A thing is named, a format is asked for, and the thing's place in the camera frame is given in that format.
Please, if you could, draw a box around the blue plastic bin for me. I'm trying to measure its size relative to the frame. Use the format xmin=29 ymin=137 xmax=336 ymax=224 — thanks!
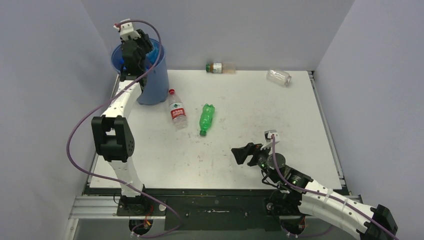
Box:
xmin=111 ymin=38 xmax=169 ymax=105

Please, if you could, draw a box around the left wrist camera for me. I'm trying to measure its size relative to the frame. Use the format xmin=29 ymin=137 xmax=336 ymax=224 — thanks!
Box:
xmin=113 ymin=18 xmax=140 ymax=42

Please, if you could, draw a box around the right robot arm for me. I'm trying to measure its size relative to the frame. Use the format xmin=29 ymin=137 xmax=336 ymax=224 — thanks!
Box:
xmin=231 ymin=139 xmax=398 ymax=240

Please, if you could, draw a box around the clear plastic jar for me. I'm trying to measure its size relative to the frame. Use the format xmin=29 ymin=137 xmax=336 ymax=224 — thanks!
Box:
xmin=266 ymin=69 xmax=292 ymax=87

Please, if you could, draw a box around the red label water bottle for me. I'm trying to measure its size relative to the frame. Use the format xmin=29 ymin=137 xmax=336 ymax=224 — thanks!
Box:
xmin=168 ymin=89 xmax=188 ymax=130

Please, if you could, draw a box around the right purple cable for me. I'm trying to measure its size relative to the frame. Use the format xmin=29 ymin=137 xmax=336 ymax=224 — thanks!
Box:
xmin=270 ymin=135 xmax=400 ymax=240

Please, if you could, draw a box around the green plastic bottle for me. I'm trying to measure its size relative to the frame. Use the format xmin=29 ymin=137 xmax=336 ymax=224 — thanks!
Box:
xmin=199 ymin=104 xmax=215 ymax=137

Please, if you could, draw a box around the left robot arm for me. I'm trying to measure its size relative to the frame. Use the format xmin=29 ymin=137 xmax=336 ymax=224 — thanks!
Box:
xmin=91 ymin=25 xmax=154 ymax=216

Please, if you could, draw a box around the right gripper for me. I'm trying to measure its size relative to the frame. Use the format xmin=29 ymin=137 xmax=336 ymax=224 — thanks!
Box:
xmin=231 ymin=141 xmax=280 ymax=183

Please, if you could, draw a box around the green cap brown bottle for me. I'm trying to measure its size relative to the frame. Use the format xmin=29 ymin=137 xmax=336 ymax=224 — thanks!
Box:
xmin=205 ymin=62 xmax=236 ymax=74

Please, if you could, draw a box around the blue label crushed bottle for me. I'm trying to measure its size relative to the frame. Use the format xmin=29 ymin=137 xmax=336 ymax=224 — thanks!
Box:
xmin=145 ymin=48 xmax=159 ymax=69

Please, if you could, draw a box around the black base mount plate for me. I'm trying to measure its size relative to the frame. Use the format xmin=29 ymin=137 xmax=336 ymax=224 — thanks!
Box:
xmin=84 ymin=188 xmax=306 ymax=233

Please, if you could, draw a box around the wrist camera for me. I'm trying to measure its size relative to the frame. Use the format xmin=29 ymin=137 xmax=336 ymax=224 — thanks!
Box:
xmin=260 ymin=129 xmax=281 ymax=150
xmin=113 ymin=18 xmax=140 ymax=42

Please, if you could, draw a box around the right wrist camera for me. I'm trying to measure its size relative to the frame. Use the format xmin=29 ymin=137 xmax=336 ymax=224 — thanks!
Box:
xmin=260 ymin=129 xmax=281 ymax=150

